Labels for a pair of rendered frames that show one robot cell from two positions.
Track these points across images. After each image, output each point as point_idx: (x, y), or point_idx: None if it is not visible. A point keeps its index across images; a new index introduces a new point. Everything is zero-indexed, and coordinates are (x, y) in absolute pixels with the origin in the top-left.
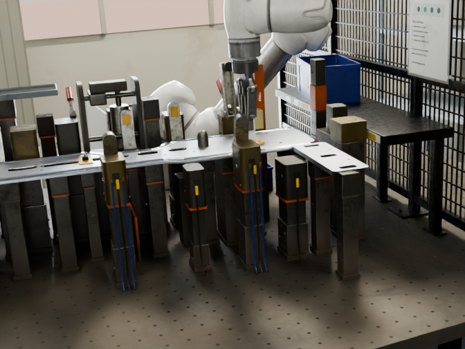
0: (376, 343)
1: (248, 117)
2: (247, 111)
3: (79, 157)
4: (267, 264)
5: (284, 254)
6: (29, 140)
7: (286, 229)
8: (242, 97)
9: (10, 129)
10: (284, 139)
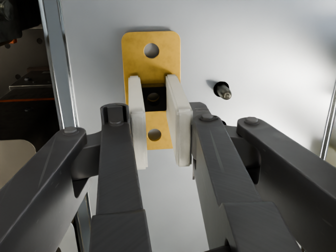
0: None
1: (57, 133)
2: (68, 149)
3: None
4: (26, 29)
5: (41, 68)
6: None
7: (16, 83)
8: (214, 195)
9: None
10: (168, 217)
